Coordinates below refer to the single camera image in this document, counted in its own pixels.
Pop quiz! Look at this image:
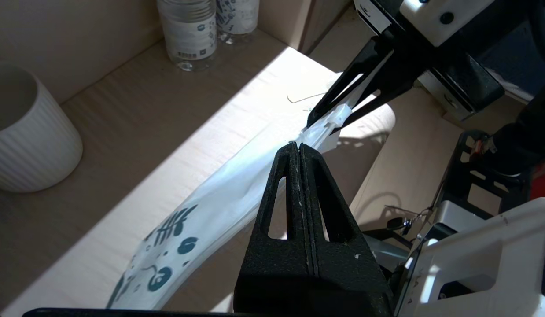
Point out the clear water bottle black cap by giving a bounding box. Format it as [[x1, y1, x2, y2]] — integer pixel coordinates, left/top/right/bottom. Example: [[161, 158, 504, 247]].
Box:
[[216, 0, 260, 44], [157, 0, 218, 72]]

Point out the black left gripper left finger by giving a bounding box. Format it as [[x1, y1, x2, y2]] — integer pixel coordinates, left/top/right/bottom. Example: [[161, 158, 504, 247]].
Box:
[[234, 142, 313, 315]]

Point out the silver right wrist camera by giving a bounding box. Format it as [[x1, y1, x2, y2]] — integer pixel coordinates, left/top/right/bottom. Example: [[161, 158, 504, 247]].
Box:
[[418, 55, 505, 123]]

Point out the black key bunch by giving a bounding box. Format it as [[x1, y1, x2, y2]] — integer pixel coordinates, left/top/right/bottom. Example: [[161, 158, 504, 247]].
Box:
[[385, 205, 431, 236]]

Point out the white ribbed ceramic mug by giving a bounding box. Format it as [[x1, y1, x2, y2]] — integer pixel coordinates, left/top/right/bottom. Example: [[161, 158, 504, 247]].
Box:
[[0, 62, 84, 193]]

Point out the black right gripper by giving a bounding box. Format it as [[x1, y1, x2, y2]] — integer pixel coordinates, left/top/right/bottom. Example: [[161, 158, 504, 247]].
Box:
[[307, 13, 480, 133]]

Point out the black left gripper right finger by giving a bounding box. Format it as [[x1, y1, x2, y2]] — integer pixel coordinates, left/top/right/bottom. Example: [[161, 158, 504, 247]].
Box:
[[300, 143, 393, 315]]

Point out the horse print plastic pouch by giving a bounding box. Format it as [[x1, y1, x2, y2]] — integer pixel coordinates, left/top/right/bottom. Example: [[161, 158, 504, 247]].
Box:
[[106, 103, 357, 311]]

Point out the grey black robot base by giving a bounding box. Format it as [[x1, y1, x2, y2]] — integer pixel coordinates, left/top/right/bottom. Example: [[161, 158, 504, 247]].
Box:
[[361, 130, 545, 317]]

